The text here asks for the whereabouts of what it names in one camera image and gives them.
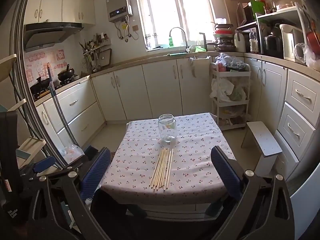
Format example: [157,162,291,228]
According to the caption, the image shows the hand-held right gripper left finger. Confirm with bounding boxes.
[27,145,112,240]

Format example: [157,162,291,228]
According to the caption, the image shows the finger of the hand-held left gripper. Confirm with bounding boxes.
[19,156,59,178]

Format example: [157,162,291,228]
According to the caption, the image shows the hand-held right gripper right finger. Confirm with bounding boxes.
[211,145,296,240]

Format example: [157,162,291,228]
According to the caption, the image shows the bundle of wooden chopsticks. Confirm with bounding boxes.
[149,148,174,190]

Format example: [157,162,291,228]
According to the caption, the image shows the clear glass jar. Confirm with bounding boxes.
[158,114,177,143]

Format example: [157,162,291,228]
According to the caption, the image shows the cream folding step ladder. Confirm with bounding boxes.
[0,54,47,165]

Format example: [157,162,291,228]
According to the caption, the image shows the clear bag with orange contents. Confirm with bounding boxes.
[61,142,85,165]

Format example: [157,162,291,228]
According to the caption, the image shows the cherry print tablecloth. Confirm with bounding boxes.
[99,112,237,198]

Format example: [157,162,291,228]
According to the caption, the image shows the grey stool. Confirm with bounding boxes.
[241,121,283,178]

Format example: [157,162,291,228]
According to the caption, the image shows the white drawer cabinet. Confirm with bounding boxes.
[35,79,105,148]

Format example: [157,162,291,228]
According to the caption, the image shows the black wok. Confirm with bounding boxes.
[57,64,75,82]
[29,76,52,95]

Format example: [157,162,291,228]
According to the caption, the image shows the white plastic bag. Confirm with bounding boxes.
[210,78,235,102]

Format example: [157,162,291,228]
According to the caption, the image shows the gas stove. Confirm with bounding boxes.
[31,74,80,100]

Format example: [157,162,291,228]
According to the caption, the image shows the white rolling cart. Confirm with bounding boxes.
[209,61,251,130]

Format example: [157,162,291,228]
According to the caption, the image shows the white base cabinet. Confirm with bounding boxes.
[244,57,320,180]
[91,56,213,122]

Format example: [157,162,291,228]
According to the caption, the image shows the crumpled clear plastic bags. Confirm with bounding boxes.
[214,52,245,72]

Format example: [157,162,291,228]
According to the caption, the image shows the black framed board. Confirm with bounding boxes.
[101,49,112,67]

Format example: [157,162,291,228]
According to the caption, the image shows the beige kitchen countertop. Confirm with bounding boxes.
[32,51,320,107]

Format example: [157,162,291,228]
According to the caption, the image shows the stack of pans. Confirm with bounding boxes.
[212,24,237,52]

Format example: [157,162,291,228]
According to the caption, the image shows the black range hood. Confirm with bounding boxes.
[24,22,84,53]

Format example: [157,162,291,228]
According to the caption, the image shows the white jug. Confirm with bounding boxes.
[234,31,247,53]

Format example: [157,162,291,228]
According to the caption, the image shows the labelled bottle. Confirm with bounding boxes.
[249,29,259,53]

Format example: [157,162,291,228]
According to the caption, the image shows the black angular faucet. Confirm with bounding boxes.
[199,32,208,52]

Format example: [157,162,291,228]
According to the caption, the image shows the black kettle appliance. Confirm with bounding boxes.
[262,29,284,58]

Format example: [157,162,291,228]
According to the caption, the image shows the clear plastic bag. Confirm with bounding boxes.
[294,42,313,64]

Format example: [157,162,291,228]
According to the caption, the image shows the white thermo pot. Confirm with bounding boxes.
[279,24,304,62]

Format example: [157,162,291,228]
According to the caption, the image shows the chrome arched faucet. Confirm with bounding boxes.
[169,27,190,53]

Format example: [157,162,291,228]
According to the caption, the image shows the white upper cabinets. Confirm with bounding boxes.
[24,0,96,25]

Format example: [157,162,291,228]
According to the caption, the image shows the red pot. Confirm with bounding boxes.
[307,22,320,55]

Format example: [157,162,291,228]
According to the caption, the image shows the white shelf rack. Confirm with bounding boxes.
[255,2,313,55]

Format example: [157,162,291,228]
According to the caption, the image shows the green box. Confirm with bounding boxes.
[250,0,265,15]

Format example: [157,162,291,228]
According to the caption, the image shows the kitchen window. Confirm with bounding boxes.
[134,0,219,52]

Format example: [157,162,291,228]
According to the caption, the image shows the pink food container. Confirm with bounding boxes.
[277,0,304,10]

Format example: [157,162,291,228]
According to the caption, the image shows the mop handle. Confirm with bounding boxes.
[47,64,75,147]

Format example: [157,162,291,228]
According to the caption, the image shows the pink wall stickers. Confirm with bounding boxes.
[24,49,67,88]

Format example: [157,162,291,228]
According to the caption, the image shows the wall utensil rack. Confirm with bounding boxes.
[79,33,112,72]

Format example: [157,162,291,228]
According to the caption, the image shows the metal sliding door frame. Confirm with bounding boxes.
[10,0,68,168]

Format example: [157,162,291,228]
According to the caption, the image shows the grey wall water heater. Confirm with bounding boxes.
[105,0,133,22]

